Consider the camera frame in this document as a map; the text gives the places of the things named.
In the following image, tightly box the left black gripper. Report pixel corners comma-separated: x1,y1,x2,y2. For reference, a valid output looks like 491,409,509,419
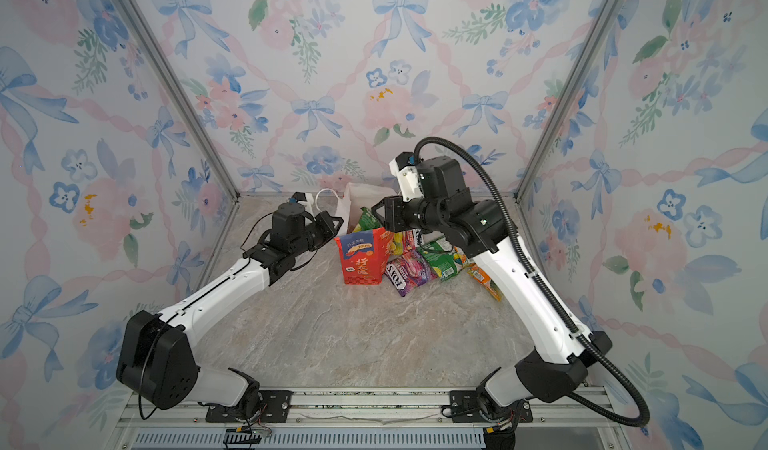
291,212,345,261

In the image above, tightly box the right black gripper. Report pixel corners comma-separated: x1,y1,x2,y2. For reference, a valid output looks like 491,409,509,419
371,197,448,238

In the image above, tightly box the red pink paper bag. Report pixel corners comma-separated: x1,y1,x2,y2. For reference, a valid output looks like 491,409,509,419
307,184,392,286

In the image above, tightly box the green snack bag small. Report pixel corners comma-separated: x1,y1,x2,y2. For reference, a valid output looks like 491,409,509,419
417,238,471,280

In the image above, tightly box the orange snack bag front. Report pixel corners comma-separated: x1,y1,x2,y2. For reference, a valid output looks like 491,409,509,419
468,264,503,302

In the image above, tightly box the green lime snack bag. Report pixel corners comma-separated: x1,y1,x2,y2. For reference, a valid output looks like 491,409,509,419
353,207,382,233

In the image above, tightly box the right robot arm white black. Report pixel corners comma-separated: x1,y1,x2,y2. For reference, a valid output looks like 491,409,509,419
372,152,611,420

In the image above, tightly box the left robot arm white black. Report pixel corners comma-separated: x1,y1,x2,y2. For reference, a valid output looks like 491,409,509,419
116,202,344,421

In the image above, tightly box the pink yellow Fox's candy bag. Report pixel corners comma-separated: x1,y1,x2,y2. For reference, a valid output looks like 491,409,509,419
387,229,423,257

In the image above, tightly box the purple Fox's candy bag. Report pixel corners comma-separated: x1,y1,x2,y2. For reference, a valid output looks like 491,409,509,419
385,250,437,297

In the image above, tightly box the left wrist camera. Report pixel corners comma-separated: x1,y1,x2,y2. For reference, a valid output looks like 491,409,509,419
289,192,313,209

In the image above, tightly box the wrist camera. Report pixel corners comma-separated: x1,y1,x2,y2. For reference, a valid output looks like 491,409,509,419
389,152,423,202
289,192,313,209

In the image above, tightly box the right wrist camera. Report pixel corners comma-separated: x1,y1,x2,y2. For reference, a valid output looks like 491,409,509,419
389,152,423,202

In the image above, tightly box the black corrugated cable conduit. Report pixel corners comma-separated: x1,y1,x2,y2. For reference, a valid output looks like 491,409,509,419
412,136,652,428

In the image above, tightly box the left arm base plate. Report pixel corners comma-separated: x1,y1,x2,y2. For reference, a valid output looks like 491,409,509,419
205,390,293,424

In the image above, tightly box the aluminium mounting rail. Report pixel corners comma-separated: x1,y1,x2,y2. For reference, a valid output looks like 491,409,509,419
106,387,630,449

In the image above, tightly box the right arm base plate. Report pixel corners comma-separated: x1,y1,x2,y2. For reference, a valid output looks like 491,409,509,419
441,390,533,426

